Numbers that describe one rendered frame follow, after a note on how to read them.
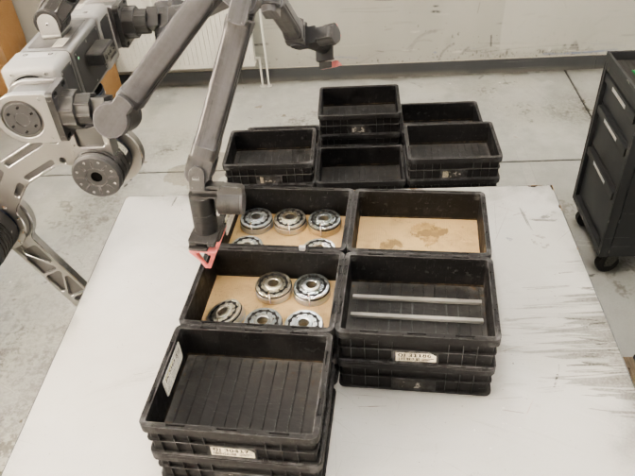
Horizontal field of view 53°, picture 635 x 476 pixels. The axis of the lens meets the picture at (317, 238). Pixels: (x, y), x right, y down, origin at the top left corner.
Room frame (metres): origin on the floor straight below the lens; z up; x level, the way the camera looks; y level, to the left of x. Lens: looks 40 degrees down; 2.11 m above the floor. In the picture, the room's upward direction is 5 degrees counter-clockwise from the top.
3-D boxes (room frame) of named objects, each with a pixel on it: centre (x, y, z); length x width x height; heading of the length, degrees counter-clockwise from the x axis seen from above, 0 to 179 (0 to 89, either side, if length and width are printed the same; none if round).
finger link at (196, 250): (1.18, 0.27, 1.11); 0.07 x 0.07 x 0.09; 79
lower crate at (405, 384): (1.16, -0.24, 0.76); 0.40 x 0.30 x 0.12; 80
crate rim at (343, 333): (1.16, -0.24, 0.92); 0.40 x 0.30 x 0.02; 80
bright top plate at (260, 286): (1.31, 0.13, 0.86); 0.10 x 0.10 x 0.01
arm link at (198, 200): (1.20, 0.25, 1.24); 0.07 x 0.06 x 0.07; 84
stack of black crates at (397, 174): (2.44, -0.22, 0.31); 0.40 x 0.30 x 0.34; 85
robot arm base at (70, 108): (1.30, 0.51, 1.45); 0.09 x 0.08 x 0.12; 175
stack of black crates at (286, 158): (2.48, 0.18, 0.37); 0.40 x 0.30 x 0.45; 85
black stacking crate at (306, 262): (1.23, 0.15, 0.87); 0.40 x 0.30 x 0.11; 80
